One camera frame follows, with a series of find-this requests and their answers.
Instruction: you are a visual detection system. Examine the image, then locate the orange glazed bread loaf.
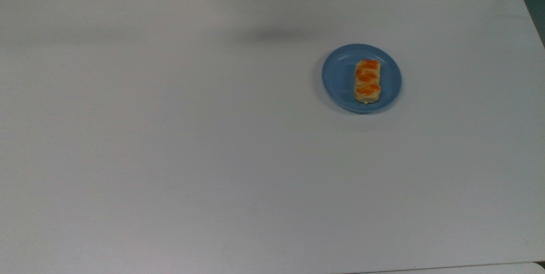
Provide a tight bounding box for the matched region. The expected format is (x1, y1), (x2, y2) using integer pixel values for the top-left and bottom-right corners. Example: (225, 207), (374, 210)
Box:
(354, 59), (382, 105)

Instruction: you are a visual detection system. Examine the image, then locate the blue round plate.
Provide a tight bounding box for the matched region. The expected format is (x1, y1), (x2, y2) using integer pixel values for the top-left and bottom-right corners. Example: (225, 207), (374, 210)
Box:
(321, 43), (403, 114)

